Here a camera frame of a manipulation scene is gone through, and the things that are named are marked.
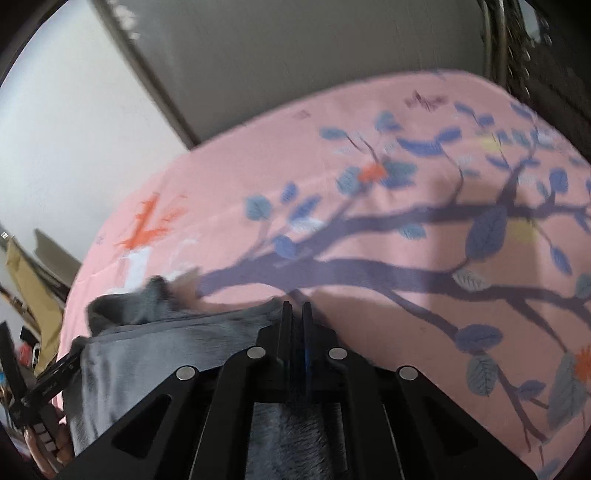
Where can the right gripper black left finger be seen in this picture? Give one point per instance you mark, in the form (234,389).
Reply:
(158,437)

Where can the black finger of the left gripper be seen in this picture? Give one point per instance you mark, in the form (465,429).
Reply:
(32,405)

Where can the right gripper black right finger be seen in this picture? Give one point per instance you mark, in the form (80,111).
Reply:
(383,424)

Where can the grey fleece garment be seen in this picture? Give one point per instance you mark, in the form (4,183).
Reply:
(138,339)

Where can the person's left hand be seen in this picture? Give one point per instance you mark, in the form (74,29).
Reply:
(50,451)

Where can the tan folding chair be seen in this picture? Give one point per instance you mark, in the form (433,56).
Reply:
(42,304)

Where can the pink floral bed sheet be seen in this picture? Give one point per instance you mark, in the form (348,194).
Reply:
(432,218)

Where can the black metal rack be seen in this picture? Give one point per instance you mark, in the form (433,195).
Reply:
(548,70)

